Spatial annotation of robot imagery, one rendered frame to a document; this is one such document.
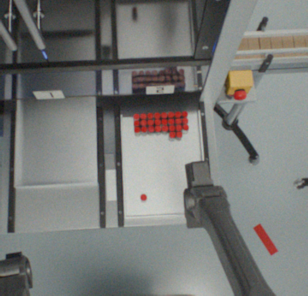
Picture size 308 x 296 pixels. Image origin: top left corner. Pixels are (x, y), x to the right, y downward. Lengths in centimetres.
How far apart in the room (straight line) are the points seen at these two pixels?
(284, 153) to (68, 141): 133
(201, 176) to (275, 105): 156
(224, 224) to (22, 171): 82
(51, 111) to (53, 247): 98
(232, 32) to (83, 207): 72
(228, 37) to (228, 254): 55
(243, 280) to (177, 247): 157
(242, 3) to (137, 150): 66
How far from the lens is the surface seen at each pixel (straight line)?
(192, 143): 151
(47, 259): 239
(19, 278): 97
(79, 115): 155
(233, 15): 106
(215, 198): 98
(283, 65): 163
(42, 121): 157
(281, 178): 248
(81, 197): 149
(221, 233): 88
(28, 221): 151
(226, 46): 119
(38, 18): 103
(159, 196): 147
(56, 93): 143
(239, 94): 144
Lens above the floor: 233
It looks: 75 degrees down
